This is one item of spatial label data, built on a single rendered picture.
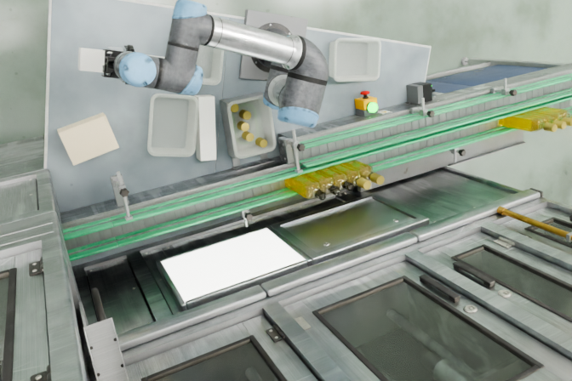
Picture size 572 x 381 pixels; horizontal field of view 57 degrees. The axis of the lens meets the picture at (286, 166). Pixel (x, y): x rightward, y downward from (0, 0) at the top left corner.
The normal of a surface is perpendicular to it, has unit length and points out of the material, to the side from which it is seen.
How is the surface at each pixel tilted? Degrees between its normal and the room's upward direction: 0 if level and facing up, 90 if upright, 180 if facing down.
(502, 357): 90
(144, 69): 0
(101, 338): 29
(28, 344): 90
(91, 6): 0
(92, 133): 0
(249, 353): 90
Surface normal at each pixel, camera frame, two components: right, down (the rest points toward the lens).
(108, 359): 0.31, -0.26
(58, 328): -0.13, -0.94
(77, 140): 0.43, 0.22
